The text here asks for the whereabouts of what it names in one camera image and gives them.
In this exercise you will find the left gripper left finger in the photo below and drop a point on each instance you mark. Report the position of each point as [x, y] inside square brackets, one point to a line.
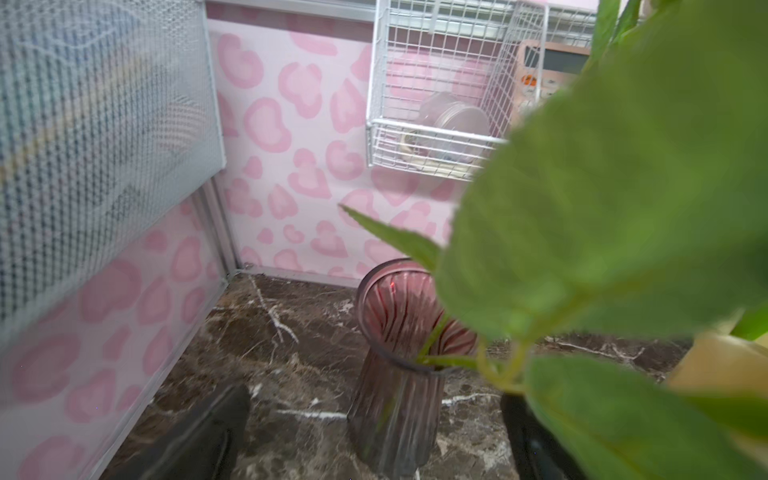
[203, 445]

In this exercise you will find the yellow flared vase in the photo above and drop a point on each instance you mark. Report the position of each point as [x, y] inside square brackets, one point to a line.
[727, 377]

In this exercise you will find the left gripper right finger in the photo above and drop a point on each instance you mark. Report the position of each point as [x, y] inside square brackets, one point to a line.
[537, 454]

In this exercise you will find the cream rose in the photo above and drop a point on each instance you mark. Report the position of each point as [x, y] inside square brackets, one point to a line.
[633, 203]

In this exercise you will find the clear wall shelf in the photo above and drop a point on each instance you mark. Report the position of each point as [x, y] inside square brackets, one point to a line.
[464, 48]

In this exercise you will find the white calculator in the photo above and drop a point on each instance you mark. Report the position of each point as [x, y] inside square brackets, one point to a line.
[540, 70]

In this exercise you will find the white wire basket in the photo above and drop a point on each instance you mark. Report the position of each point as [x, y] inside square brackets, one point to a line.
[108, 120]

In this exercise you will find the small glass jar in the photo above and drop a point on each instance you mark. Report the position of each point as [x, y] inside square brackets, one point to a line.
[445, 123]

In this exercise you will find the dark red glass vase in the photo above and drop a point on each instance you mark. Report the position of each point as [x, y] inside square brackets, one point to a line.
[394, 416]

